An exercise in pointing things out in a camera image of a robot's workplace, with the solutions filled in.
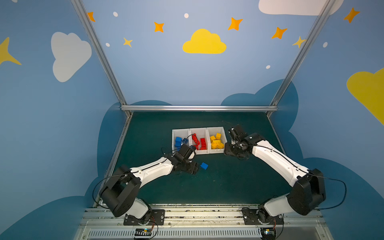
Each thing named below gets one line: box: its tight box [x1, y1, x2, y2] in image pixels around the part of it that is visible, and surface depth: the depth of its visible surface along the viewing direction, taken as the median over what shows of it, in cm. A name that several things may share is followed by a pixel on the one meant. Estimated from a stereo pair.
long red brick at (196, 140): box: [192, 133, 201, 150], surface depth 103 cm
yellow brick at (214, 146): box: [211, 143, 219, 150], surface depth 100 cm
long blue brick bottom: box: [174, 136, 183, 148], surface depth 104 cm
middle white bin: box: [188, 128, 210, 155], surface depth 103 cm
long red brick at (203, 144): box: [200, 138, 207, 150], surface depth 104 cm
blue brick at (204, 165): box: [200, 162, 209, 170], surface depth 94 cm
